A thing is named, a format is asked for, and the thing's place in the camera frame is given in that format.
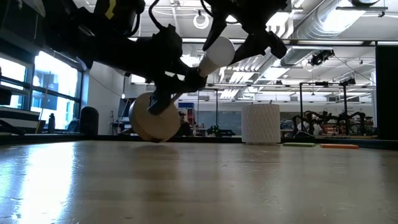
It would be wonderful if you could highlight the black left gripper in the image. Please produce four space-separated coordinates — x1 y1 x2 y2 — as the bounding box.
136 24 190 116

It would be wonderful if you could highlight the tall black panel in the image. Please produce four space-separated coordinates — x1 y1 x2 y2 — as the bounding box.
375 45 398 141

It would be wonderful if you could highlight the person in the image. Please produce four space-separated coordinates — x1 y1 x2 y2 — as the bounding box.
177 111 194 137

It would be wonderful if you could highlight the black background robot rig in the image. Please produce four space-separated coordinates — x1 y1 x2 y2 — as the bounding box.
292 77 376 138

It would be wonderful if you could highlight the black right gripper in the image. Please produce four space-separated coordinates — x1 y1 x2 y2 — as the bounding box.
200 0 289 65

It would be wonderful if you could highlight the orange sticky note pad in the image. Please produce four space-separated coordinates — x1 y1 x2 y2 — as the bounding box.
319 143 360 150

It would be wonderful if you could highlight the white cable coil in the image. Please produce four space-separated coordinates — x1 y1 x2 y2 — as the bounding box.
192 12 210 30

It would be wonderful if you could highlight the green sticky note pad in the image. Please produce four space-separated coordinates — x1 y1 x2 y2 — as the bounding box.
282 142 317 148

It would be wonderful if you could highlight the silver ceiling duct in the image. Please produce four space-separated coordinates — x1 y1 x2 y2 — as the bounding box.
290 0 398 40

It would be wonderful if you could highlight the black rounded bin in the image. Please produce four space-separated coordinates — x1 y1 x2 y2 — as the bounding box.
79 106 100 136

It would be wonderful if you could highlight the black ceiling camera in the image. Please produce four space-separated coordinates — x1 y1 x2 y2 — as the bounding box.
306 49 336 67

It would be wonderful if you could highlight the white textured pen cup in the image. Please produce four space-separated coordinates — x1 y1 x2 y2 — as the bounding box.
241 103 281 146

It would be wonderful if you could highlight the dark bottle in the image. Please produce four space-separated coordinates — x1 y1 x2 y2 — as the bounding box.
47 113 57 134

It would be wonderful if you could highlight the white lightbulb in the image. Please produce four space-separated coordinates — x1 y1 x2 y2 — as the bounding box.
197 36 236 78

